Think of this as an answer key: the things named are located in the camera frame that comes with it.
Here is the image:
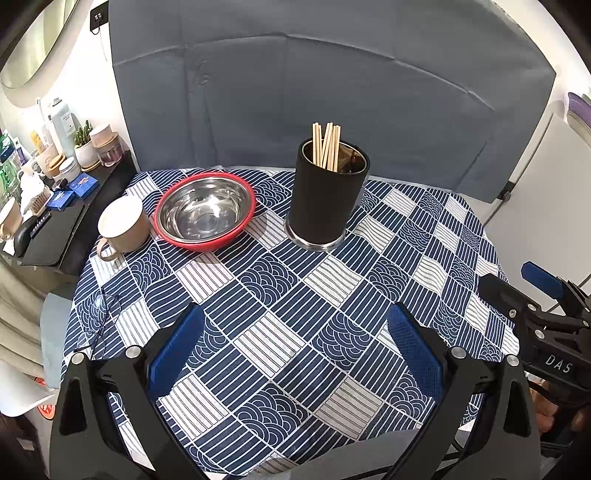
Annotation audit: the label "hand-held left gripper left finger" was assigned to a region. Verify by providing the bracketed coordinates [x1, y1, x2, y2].
[50, 302, 208, 480]

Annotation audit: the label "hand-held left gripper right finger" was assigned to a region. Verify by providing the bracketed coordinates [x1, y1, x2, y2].
[387, 302, 542, 480]

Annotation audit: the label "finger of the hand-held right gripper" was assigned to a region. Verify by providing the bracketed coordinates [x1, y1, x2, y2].
[522, 261, 583, 302]
[477, 273, 546, 326]

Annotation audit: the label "black cylindrical utensil holder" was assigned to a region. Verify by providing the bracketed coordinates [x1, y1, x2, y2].
[285, 137, 371, 252]

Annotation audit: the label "bunch of wooden chopsticks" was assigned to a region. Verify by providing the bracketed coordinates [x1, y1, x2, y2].
[311, 121, 342, 172]

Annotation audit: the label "person's right hand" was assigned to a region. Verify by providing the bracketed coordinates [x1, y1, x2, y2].
[530, 385, 563, 433]

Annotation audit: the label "thin-framed eyeglasses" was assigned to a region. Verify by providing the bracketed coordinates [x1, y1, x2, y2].
[76, 292, 123, 357]

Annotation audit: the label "blue white patterned tablecloth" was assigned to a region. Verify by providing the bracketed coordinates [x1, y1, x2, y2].
[60, 166, 520, 476]

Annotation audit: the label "beige mug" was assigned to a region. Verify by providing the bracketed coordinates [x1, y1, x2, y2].
[96, 196, 152, 263]

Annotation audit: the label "red steel-lined bowl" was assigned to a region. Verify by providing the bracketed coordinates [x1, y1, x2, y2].
[154, 173, 257, 252]

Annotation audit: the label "black side table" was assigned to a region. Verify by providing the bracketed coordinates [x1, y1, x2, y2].
[2, 157, 139, 278]

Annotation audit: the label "blue boxes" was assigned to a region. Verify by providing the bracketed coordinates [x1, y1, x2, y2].
[48, 178, 100, 211]

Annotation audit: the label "pink candle jar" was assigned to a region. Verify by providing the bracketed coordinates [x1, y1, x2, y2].
[89, 124, 123, 167]

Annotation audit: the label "small potted plant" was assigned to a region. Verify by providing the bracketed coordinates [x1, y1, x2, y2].
[73, 121, 100, 169]

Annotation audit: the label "white dispenser bottle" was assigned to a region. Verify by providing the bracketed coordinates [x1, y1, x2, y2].
[48, 99, 77, 156]

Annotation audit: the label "grey backdrop cloth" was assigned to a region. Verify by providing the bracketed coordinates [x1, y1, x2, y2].
[107, 0, 557, 204]

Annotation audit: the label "oval wall mirror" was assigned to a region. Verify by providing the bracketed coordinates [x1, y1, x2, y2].
[0, 0, 80, 89]

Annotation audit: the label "black wall outlet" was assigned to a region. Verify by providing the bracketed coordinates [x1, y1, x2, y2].
[90, 2, 110, 34]

